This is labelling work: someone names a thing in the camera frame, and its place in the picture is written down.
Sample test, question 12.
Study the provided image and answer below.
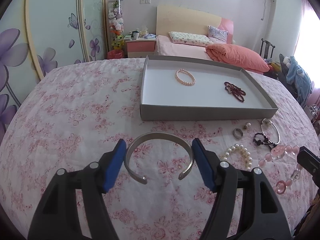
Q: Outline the silver cuff bangle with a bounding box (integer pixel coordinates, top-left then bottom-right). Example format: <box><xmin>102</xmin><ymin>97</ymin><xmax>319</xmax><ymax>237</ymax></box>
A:
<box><xmin>124</xmin><ymin>131</ymin><xmax>196</xmax><ymax>185</ymax></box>

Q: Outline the floral pink tablecloth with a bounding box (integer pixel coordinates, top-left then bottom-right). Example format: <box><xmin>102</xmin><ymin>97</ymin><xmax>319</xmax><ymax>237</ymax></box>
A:
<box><xmin>0</xmin><ymin>57</ymin><xmax>320</xmax><ymax>240</ymax></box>

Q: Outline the folded salmon duvet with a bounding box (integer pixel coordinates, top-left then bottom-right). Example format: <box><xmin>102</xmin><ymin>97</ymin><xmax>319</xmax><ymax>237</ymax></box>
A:
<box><xmin>206</xmin><ymin>44</ymin><xmax>269</xmax><ymax>73</ymax></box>

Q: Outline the pink pearl bracelet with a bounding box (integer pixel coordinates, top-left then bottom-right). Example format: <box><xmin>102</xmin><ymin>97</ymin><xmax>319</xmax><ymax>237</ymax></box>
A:
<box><xmin>175</xmin><ymin>68</ymin><xmax>196</xmax><ymax>87</ymax></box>

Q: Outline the small pearl earring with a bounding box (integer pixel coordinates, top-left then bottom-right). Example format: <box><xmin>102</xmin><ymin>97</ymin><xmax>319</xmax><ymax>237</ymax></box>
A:
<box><xmin>243</xmin><ymin>122</ymin><xmax>251</xmax><ymax>129</ymax></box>

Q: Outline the grey shallow cardboard tray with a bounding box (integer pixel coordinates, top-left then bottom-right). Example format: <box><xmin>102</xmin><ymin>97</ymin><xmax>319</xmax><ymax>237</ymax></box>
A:
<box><xmin>140</xmin><ymin>55</ymin><xmax>278</xmax><ymax>121</ymax></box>

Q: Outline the floral sliding wardrobe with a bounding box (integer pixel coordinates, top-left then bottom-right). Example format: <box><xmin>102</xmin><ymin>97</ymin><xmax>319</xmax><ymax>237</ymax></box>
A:
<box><xmin>1</xmin><ymin>0</ymin><xmax>106</xmax><ymax>134</ymax></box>

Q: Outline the large pink bead bracelet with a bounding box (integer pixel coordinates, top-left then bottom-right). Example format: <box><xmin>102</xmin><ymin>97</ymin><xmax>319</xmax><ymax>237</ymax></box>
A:
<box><xmin>258</xmin><ymin>144</ymin><xmax>300</xmax><ymax>195</ymax></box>

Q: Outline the dark wooden chair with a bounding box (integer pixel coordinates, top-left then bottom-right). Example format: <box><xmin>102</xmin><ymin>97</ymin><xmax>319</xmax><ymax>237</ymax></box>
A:
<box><xmin>259</xmin><ymin>38</ymin><xmax>276</xmax><ymax>60</ymax></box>

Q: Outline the dark red bead bracelet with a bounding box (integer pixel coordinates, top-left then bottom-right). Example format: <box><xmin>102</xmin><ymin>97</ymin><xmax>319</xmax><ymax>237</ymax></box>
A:
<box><xmin>223</xmin><ymin>81</ymin><xmax>247</xmax><ymax>103</ymax></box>

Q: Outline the red waste bin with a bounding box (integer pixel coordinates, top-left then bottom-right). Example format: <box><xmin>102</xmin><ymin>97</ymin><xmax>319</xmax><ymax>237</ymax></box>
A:
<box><xmin>107</xmin><ymin>49</ymin><xmax>124</xmax><ymax>60</ymax></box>

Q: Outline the thin silver hoop bangle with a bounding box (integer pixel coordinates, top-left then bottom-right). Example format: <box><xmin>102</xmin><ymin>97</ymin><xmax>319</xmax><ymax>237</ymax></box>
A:
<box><xmin>260</xmin><ymin>118</ymin><xmax>280</xmax><ymax>145</ymax></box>

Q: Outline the pink bedside cabinet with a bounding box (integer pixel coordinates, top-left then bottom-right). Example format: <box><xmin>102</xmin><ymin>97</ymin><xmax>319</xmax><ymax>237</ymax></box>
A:
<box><xmin>125</xmin><ymin>38</ymin><xmax>156</xmax><ymax>58</ymax></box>

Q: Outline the blue plush clothing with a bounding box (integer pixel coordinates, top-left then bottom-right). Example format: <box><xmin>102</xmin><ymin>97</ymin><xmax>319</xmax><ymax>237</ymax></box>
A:
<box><xmin>286</xmin><ymin>56</ymin><xmax>312</xmax><ymax>108</ymax></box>

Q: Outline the pink window curtain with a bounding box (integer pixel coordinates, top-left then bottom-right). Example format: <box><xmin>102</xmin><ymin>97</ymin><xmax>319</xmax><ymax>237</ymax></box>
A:
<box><xmin>302</xmin><ymin>0</ymin><xmax>319</xmax><ymax>106</ymax></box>

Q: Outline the lilac patterned pillow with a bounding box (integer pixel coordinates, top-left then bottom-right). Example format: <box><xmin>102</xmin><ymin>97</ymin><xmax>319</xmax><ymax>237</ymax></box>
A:
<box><xmin>208</xmin><ymin>25</ymin><xmax>229</xmax><ymax>43</ymax></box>

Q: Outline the floral white pillow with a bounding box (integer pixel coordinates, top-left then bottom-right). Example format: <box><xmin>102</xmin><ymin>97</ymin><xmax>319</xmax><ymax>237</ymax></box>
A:
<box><xmin>169</xmin><ymin>31</ymin><xmax>213</xmax><ymax>47</ymax></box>

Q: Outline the pink bed with headboard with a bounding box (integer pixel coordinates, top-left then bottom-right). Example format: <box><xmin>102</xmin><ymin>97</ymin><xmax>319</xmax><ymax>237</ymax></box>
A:
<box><xmin>155</xmin><ymin>5</ymin><xmax>263</xmax><ymax>74</ymax></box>

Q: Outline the black bead bracelet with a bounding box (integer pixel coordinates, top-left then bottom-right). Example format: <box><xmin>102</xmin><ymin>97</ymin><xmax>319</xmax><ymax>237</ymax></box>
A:
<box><xmin>253</xmin><ymin>132</ymin><xmax>278</xmax><ymax>151</ymax></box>

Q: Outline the plush toy display tube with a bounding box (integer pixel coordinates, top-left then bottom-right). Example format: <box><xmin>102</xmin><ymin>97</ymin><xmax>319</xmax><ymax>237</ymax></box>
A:
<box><xmin>107</xmin><ymin>0</ymin><xmax>124</xmax><ymax>50</ymax></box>

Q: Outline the white pearl bracelet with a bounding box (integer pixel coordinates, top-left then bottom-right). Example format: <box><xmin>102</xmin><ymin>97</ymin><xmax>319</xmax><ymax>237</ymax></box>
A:
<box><xmin>220</xmin><ymin>143</ymin><xmax>253</xmax><ymax>169</ymax></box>

